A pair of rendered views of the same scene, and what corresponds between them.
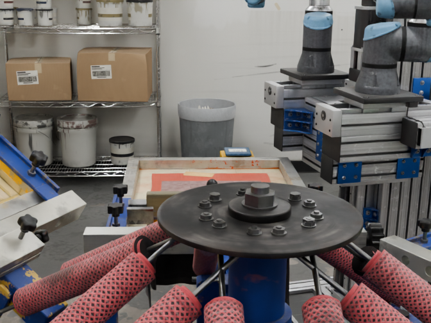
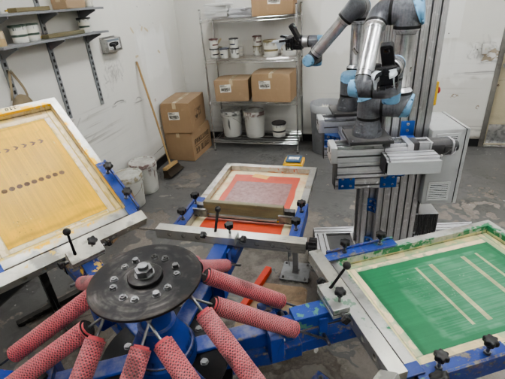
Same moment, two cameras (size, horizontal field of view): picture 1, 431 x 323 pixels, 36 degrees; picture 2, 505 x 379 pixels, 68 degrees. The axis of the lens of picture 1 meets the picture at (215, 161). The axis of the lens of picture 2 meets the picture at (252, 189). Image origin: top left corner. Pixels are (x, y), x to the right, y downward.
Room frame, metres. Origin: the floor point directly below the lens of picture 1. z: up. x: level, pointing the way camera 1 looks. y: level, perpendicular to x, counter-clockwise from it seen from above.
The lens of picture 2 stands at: (0.30, -0.62, 1.95)
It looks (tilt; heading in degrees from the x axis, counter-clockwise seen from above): 28 degrees down; 21
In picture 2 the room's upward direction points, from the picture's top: 4 degrees counter-clockwise
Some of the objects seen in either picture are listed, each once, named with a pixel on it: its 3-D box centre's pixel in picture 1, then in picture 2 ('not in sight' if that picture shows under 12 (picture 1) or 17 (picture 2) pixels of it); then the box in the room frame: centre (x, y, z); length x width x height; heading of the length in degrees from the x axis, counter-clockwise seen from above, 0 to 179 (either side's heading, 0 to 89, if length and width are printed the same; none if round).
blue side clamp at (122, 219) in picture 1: (118, 224); (190, 215); (1.72, 0.26, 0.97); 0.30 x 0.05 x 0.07; 4
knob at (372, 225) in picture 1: (369, 237); (309, 246); (1.55, -0.38, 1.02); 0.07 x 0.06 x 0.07; 4
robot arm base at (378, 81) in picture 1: (378, 77); (367, 125); (2.27, -0.55, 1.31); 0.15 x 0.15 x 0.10
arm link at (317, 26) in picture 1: (317, 29); (349, 82); (2.75, -0.41, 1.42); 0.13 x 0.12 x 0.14; 171
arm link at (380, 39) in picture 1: (383, 41); (370, 103); (2.27, -0.56, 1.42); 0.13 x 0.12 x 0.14; 83
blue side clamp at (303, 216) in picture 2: not in sight; (298, 225); (1.75, -0.29, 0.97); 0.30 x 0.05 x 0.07; 4
